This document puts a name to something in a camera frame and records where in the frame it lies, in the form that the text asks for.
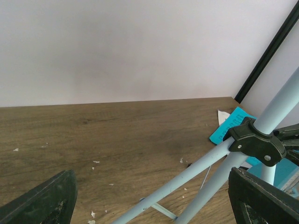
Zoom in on light blue music stand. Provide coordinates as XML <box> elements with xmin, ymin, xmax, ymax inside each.
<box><xmin>114</xmin><ymin>70</ymin><xmax>299</xmax><ymax>224</ymax></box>

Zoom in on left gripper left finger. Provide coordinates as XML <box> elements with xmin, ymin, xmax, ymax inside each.
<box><xmin>0</xmin><ymin>170</ymin><xmax>78</xmax><ymax>224</ymax></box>

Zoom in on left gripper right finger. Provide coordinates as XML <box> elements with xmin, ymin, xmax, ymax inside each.
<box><xmin>228</xmin><ymin>167</ymin><xmax>299</xmax><ymax>224</ymax></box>

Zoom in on blue metronome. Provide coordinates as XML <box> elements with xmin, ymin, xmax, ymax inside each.
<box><xmin>243</xmin><ymin>157</ymin><xmax>299</xmax><ymax>199</ymax></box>

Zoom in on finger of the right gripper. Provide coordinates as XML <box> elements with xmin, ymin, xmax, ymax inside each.
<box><xmin>273</xmin><ymin>124</ymin><xmax>299</xmax><ymax>141</ymax></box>
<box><xmin>285</xmin><ymin>150</ymin><xmax>299</xmax><ymax>166</ymax></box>

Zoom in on right black frame post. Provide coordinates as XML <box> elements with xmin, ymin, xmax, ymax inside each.
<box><xmin>234</xmin><ymin>1</ymin><xmax>299</xmax><ymax>104</ymax></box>

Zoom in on blue sheet music page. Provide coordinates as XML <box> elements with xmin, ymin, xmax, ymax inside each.
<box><xmin>209</xmin><ymin>107</ymin><xmax>256</xmax><ymax>145</ymax></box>

